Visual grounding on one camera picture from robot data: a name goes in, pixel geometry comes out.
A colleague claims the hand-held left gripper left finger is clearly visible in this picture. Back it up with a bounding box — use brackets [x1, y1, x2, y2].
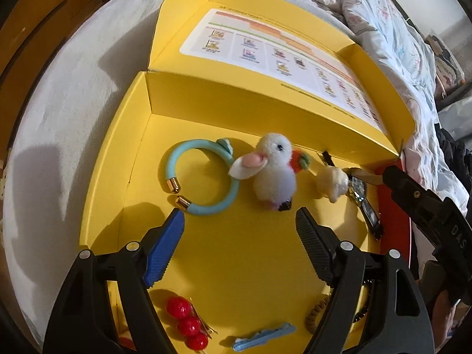
[43, 207, 186, 354]

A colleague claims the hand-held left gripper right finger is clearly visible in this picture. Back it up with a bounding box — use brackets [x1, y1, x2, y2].
[296, 207, 438, 354]

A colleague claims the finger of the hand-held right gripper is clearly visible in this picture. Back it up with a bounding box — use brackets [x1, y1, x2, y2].
[382, 165, 448, 237]

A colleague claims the black strap wristwatch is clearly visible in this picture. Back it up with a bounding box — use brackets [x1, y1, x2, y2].
[345, 168, 385, 240]

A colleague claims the red berry hair clip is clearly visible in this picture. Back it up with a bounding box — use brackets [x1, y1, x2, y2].
[165, 296, 218, 351]

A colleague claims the yellow cardboard box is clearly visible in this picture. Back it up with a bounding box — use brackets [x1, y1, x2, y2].
[79, 0, 415, 354]

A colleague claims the brown coil hair tie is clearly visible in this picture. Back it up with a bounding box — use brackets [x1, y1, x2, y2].
[305, 295, 330, 336]

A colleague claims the white plush bunny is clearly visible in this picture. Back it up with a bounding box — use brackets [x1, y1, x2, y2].
[228, 132, 311, 212]

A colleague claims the black clothing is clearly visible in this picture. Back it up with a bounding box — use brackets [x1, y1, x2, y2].
[437, 127, 472, 200]

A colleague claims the blue hair clip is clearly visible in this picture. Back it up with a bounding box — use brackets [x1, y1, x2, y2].
[232, 322, 297, 352]

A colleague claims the patterned pillow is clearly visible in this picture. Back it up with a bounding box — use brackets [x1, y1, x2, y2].
[424, 33, 465, 96]

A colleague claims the blue patterned quilt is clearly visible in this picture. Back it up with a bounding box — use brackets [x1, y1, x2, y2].
[339, 0, 448, 200]

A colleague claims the wooden wardrobe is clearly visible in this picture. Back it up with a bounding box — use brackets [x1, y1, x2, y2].
[0, 0, 122, 155]

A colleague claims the light blue bracelet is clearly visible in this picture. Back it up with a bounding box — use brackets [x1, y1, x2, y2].
[161, 138, 241, 216]

